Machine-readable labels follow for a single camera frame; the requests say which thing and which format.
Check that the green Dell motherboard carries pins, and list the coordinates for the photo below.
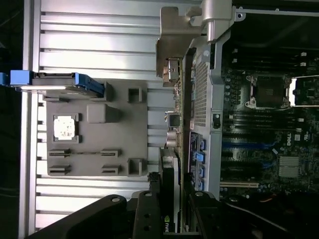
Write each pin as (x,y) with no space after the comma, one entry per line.
(274,149)

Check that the silver CPU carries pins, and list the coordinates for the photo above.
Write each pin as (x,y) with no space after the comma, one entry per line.
(64,127)

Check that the silver chipset heatsink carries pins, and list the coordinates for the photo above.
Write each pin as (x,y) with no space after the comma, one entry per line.
(289,166)

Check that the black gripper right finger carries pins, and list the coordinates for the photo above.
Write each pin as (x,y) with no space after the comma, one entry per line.
(211,219)

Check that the silver socket cover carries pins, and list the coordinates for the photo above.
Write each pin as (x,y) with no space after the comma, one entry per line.
(293,92)

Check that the CPU socket with metal frame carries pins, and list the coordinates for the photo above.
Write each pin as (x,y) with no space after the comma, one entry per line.
(269,92)

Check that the grey parts rack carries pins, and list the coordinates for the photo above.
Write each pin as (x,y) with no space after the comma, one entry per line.
(99,139)

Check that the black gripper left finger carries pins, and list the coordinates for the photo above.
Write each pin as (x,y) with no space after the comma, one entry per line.
(104,219)

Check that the white expansion slot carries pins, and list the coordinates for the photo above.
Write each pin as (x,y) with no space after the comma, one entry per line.
(239,184)

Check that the hard disk in blue carrier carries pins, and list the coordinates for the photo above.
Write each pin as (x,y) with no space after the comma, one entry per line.
(54,79)

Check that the black and silver PC case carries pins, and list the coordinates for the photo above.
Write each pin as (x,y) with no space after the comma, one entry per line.
(214,87)

